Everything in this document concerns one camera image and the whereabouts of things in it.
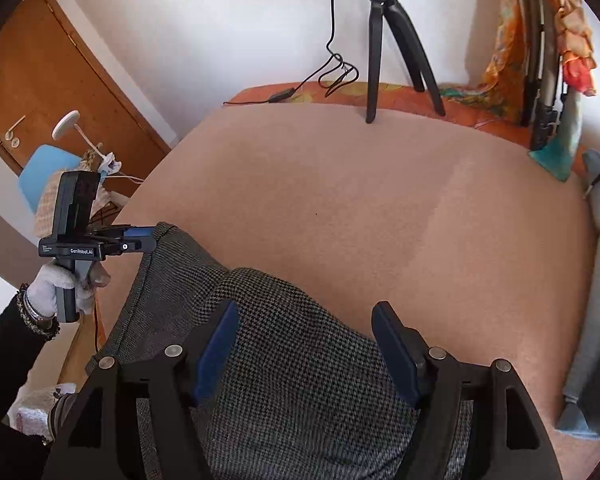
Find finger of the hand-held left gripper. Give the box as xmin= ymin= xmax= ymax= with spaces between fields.
xmin=99 ymin=225 xmax=160 ymax=258

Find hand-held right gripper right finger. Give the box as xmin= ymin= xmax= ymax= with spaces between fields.
xmin=371 ymin=301 xmax=564 ymax=480

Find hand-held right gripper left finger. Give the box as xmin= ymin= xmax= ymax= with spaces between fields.
xmin=41 ymin=299 xmax=240 ymax=480

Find grey houndstooth pants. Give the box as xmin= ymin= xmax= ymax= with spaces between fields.
xmin=86 ymin=221 xmax=473 ymax=480

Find person's left forearm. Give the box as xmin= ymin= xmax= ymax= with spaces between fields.
xmin=0 ymin=292 xmax=61 ymax=480

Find person's left hand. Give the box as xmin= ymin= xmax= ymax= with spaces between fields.
xmin=26 ymin=259 xmax=112 ymax=319

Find blue chair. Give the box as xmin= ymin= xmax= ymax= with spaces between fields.
xmin=18 ymin=144 xmax=83 ymax=214

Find white desk lamp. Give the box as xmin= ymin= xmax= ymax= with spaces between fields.
xmin=52 ymin=111 xmax=123 ymax=177

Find wooden door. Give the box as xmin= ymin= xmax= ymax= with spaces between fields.
xmin=0 ymin=0 xmax=172 ymax=177

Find peach blanket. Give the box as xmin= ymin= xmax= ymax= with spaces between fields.
xmin=57 ymin=94 xmax=600 ymax=480

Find grey cloth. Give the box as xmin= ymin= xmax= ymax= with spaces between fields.
xmin=555 ymin=141 xmax=600 ymax=442

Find teal cloth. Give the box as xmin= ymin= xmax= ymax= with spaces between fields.
xmin=528 ymin=91 xmax=584 ymax=182

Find black tripod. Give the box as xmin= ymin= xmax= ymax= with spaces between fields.
xmin=352 ymin=0 xmax=447 ymax=124

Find orange floral curtain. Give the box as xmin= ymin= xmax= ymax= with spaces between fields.
xmin=478 ymin=0 xmax=598 ymax=126

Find beaded bracelet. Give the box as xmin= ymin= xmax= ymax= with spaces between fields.
xmin=16 ymin=283 xmax=61 ymax=342

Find black cable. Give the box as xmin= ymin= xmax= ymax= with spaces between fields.
xmin=223 ymin=0 xmax=359 ymax=107

